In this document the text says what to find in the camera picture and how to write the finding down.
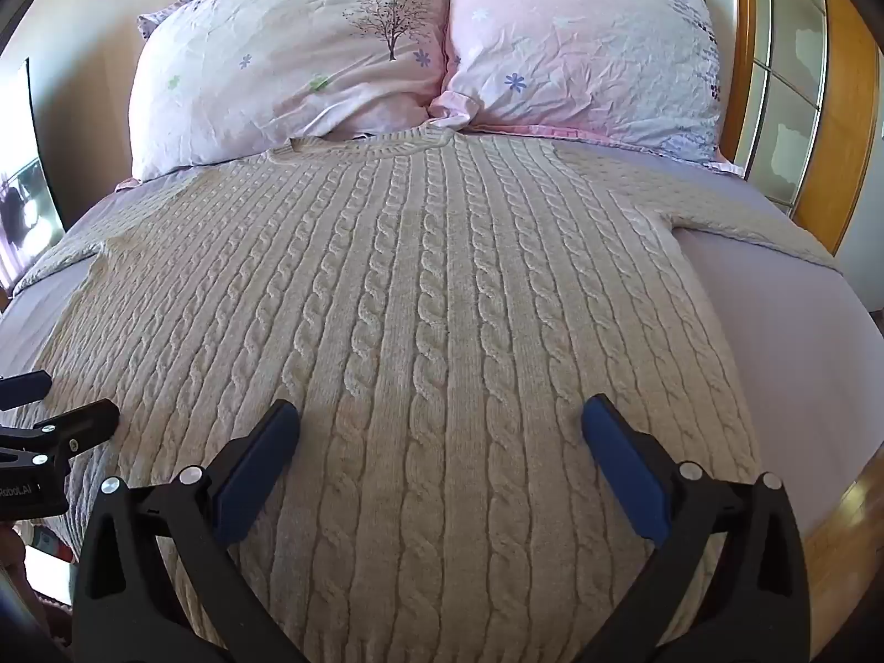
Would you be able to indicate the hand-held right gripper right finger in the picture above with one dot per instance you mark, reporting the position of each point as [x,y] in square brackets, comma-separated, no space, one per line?
[625,464]

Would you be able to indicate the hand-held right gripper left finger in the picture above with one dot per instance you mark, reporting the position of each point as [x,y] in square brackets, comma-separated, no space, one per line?
[257,464]

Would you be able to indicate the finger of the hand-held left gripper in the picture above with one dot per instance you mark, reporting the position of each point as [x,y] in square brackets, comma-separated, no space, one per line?
[81,426]
[22,387]

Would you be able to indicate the pink pillow with tree print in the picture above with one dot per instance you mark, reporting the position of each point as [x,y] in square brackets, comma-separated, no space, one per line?
[290,55]

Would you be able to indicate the pink pillow with flower print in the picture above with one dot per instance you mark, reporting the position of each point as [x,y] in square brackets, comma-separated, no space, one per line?
[587,48]

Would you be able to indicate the wooden framed mirror door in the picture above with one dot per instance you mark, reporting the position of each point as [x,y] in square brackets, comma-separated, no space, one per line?
[794,76]

